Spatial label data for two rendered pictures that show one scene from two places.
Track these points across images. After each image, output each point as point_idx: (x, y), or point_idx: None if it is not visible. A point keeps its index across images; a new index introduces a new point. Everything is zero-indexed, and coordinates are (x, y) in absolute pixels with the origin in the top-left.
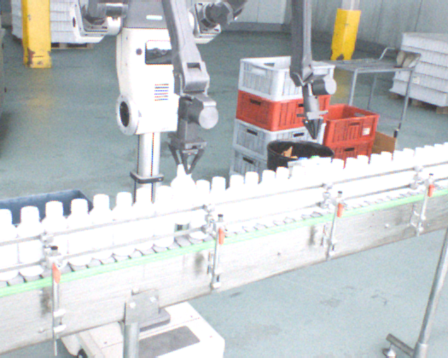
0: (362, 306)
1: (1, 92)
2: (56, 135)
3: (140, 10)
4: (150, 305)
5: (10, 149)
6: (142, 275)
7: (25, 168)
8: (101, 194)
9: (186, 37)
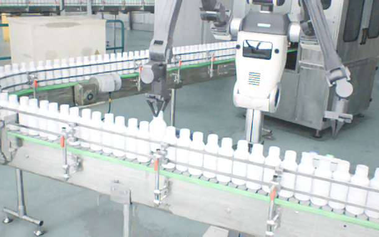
0: None
1: (359, 100)
2: None
3: (253, 19)
4: (124, 195)
5: (338, 138)
6: (120, 172)
7: (332, 151)
8: (112, 114)
9: (163, 24)
